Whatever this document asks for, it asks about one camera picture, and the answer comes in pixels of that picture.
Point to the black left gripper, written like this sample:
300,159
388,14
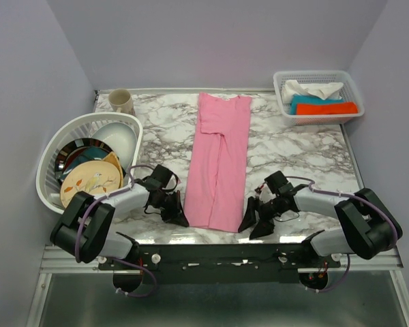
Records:
178,207

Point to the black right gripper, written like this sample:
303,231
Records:
265,227

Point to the pink t shirt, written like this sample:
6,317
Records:
215,190

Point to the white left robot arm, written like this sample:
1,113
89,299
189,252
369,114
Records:
83,230

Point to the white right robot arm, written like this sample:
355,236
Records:
366,227

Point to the tan scalloped dish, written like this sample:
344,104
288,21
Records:
113,159

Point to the beige bird pattern plate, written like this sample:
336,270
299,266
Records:
91,177

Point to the white ceramic bowl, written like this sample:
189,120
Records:
121,138

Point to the teal ceramic plate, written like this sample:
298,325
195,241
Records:
91,153

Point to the dark striped rim plate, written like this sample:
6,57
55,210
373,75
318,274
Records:
71,153

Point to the beige ceramic mug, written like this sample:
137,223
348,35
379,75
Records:
121,101

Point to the white oval dish basket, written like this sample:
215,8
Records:
47,185

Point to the teal folded t shirt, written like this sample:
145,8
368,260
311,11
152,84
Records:
302,99

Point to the orange folded t shirt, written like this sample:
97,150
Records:
327,109

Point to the white plastic mesh basket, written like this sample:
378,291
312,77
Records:
348,93

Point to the white folded t shirt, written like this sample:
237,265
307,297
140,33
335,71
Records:
322,91

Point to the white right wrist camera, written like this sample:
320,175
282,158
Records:
264,194

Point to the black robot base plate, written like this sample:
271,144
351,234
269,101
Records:
205,273

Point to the aluminium frame rail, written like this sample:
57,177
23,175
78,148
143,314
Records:
56,260

